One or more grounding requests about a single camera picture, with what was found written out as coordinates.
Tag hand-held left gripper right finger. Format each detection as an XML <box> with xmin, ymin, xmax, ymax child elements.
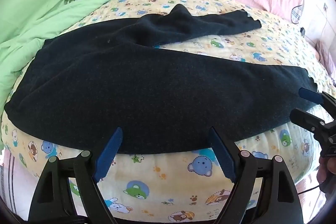
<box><xmin>208</xmin><ymin>127</ymin><xmax>305</xmax><ymax>224</ymax></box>

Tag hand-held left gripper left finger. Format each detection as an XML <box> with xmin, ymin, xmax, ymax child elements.
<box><xmin>28</xmin><ymin>127</ymin><xmax>123</xmax><ymax>224</ymax></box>

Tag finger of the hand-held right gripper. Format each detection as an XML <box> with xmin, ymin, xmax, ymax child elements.
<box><xmin>290</xmin><ymin>108</ymin><xmax>332</xmax><ymax>133</ymax></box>
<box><xmin>299</xmin><ymin>88</ymin><xmax>336</xmax><ymax>110</ymax></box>

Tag black pants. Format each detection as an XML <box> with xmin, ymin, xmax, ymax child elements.
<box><xmin>4</xmin><ymin>4</ymin><xmax>324</xmax><ymax>155</ymax></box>

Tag person's right hand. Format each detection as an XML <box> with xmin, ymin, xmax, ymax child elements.
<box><xmin>316</xmin><ymin>156</ymin><xmax>336</xmax><ymax>189</ymax></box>

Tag yellow bear print bed sheet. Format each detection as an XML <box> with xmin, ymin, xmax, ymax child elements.
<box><xmin>0</xmin><ymin>0</ymin><xmax>336</xmax><ymax>224</ymax></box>

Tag green quilt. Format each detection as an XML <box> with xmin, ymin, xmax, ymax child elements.
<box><xmin>0</xmin><ymin>0</ymin><xmax>116</xmax><ymax>98</ymax></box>

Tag black cable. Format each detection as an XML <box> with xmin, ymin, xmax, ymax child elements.
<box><xmin>298</xmin><ymin>185</ymin><xmax>322</xmax><ymax>194</ymax></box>

